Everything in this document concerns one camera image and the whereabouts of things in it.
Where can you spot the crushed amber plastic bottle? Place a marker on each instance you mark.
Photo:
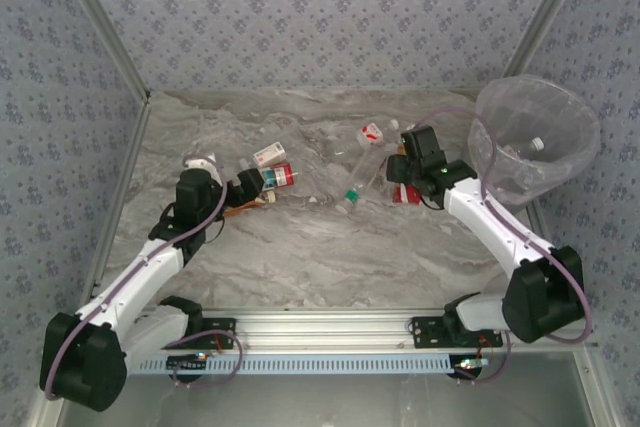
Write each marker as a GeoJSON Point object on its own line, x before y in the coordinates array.
{"type": "Point", "coordinates": [270, 197]}

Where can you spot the red and gold plastic bottle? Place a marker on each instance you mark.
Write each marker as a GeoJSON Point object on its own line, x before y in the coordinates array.
{"type": "Point", "coordinates": [406, 194]}

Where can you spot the bottle teal white red label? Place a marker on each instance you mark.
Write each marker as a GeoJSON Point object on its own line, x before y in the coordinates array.
{"type": "Point", "coordinates": [280, 176]}

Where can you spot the small bottle white red label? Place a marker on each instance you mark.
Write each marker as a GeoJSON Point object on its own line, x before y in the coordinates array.
{"type": "Point", "coordinates": [270, 153]}

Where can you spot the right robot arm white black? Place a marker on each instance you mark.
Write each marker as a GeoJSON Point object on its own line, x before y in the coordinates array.
{"type": "Point", "coordinates": [540, 302]}

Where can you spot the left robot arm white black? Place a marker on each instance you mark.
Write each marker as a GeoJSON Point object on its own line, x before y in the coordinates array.
{"type": "Point", "coordinates": [80, 372]}

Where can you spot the bin with clear plastic liner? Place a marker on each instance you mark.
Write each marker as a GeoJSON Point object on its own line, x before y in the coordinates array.
{"type": "Point", "coordinates": [550, 112]}

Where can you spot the small circuit board with LED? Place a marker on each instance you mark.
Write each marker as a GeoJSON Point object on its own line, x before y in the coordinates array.
{"type": "Point", "coordinates": [187, 360]}
{"type": "Point", "coordinates": [470, 363]}

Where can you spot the aluminium side rail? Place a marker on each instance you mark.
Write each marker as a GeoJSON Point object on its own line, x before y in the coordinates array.
{"type": "Point", "coordinates": [123, 172]}

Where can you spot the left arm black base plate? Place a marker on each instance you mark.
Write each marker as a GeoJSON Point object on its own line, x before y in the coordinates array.
{"type": "Point", "coordinates": [220, 329]}

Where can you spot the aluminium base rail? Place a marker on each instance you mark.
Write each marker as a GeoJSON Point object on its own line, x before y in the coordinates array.
{"type": "Point", "coordinates": [325, 329]}

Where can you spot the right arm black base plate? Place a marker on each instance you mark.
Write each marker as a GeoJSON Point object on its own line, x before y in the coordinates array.
{"type": "Point", "coordinates": [425, 333]}

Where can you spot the aluminium frame post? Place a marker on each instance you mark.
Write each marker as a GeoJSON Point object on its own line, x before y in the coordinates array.
{"type": "Point", "coordinates": [104, 22]}
{"type": "Point", "coordinates": [549, 12]}

